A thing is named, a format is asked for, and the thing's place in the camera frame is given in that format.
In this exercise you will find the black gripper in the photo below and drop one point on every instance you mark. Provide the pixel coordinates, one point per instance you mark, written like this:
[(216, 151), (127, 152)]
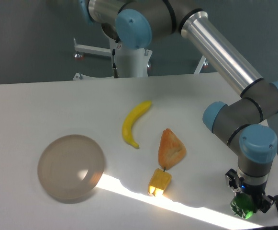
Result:
[(252, 186)]

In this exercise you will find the green toy pepper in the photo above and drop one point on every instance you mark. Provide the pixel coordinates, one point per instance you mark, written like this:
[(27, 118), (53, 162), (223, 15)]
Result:
[(243, 206)]

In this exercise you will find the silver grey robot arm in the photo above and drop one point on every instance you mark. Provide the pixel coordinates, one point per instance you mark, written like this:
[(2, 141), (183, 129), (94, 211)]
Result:
[(131, 26)]

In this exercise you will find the orange toy pepper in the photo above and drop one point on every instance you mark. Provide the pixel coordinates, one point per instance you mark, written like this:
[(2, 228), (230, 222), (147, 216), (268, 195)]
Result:
[(171, 150)]

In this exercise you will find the yellow toy pepper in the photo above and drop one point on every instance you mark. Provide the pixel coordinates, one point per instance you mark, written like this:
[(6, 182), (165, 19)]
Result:
[(159, 182)]

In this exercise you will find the brown round plate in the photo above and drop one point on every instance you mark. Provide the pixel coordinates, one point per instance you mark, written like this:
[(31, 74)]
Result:
[(70, 167)]

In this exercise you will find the yellow toy banana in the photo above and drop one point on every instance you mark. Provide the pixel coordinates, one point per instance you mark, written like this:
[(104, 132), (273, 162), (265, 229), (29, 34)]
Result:
[(138, 111)]

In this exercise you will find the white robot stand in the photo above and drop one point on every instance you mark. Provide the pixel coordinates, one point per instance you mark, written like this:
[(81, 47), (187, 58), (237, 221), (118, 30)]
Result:
[(170, 56)]

